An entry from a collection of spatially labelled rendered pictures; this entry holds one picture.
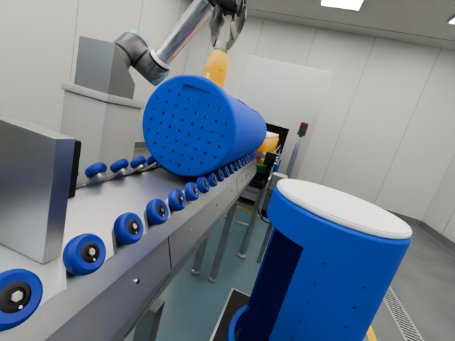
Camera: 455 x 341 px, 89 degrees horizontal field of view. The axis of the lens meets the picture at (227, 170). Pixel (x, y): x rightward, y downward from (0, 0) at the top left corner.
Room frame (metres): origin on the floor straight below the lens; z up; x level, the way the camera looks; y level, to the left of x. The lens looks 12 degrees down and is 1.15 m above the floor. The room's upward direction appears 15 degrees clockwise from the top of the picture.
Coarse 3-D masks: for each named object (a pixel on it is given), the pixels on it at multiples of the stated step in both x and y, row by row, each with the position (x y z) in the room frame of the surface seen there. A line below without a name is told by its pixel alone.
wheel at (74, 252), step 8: (72, 240) 0.22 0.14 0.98; (80, 240) 0.22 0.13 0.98; (88, 240) 0.23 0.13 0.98; (96, 240) 0.24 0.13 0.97; (64, 248) 0.22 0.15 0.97; (72, 248) 0.21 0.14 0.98; (80, 248) 0.22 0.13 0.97; (88, 248) 0.23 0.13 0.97; (96, 248) 0.23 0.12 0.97; (104, 248) 0.24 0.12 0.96; (64, 256) 0.21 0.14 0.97; (72, 256) 0.21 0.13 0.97; (80, 256) 0.21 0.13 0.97; (88, 256) 0.22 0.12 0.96; (96, 256) 0.23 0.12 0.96; (104, 256) 0.24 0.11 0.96; (64, 264) 0.21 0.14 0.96; (72, 264) 0.21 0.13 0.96; (80, 264) 0.21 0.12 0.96; (88, 264) 0.22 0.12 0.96; (96, 264) 0.23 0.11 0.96; (72, 272) 0.21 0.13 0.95; (80, 272) 0.21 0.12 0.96; (88, 272) 0.21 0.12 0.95
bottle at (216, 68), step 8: (216, 48) 0.75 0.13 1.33; (224, 48) 0.75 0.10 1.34; (216, 56) 0.73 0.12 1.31; (224, 56) 0.74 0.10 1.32; (208, 64) 0.74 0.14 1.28; (216, 64) 0.73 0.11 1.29; (224, 64) 0.74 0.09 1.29; (208, 72) 0.74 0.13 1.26; (216, 72) 0.73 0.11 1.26; (224, 72) 0.75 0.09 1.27; (216, 80) 0.73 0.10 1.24; (224, 80) 0.76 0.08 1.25
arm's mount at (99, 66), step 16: (80, 48) 1.36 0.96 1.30; (96, 48) 1.32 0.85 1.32; (112, 48) 1.29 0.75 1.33; (80, 64) 1.35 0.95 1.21; (96, 64) 1.32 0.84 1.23; (112, 64) 1.29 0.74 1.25; (80, 80) 1.35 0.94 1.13; (96, 80) 1.31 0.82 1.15; (112, 80) 1.30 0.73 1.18; (128, 80) 1.41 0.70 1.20; (128, 96) 1.43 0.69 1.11
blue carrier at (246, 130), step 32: (160, 96) 0.67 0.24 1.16; (192, 96) 0.65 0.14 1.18; (224, 96) 0.64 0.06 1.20; (160, 128) 0.67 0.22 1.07; (192, 128) 0.65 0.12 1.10; (224, 128) 0.63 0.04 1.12; (256, 128) 1.01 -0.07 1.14; (160, 160) 0.66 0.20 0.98; (192, 160) 0.64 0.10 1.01; (224, 160) 0.64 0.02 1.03
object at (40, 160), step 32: (0, 128) 0.25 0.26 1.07; (32, 128) 0.25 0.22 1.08; (0, 160) 0.25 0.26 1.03; (32, 160) 0.24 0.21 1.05; (64, 160) 0.25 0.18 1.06; (0, 192) 0.25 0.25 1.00; (32, 192) 0.24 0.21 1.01; (64, 192) 0.25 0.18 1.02; (0, 224) 0.25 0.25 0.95; (32, 224) 0.24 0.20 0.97; (64, 224) 0.26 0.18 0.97; (32, 256) 0.24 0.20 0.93
